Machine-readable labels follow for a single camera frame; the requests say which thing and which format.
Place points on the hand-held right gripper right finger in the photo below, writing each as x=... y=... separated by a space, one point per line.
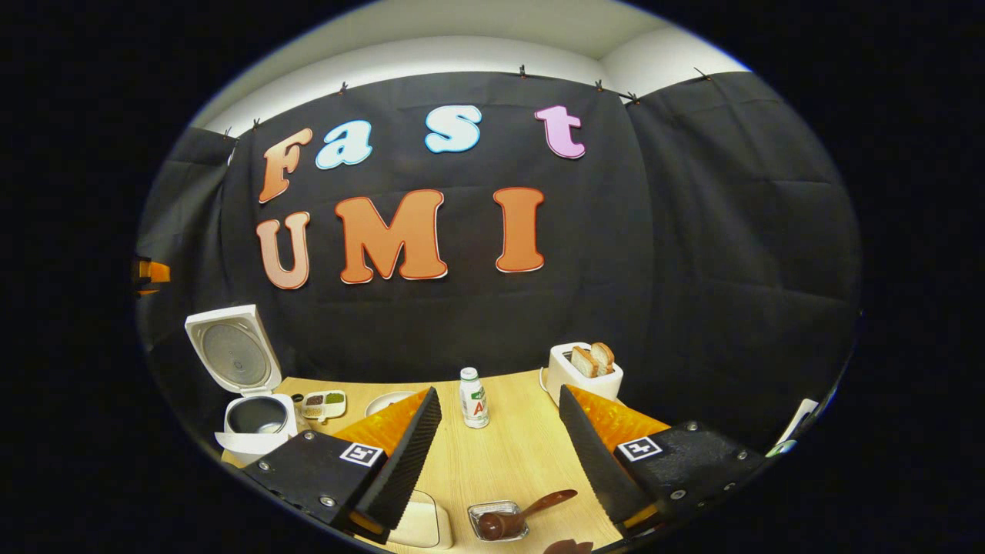
x=592 y=454

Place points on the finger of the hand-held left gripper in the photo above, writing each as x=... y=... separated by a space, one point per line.
x=154 y=274

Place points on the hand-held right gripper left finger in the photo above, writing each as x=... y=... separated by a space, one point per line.
x=408 y=454

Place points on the clear rice container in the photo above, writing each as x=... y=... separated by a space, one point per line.
x=423 y=527

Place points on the brown wooden spoon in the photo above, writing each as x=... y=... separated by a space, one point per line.
x=539 y=506

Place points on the white rice cooker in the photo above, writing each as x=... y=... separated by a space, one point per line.
x=235 y=354

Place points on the white round plate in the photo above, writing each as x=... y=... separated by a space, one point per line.
x=385 y=402

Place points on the white toaster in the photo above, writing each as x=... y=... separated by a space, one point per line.
x=573 y=388

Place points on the white green drink bottle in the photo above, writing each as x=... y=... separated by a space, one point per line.
x=474 y=400

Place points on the toasted bread slice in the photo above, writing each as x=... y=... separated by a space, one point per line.
x=604 y=356
x=583 y=362

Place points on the divided grain sample tray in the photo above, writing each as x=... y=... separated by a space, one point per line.
x=323 y=404

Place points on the white green packet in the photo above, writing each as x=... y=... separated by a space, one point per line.
x=796 y=423

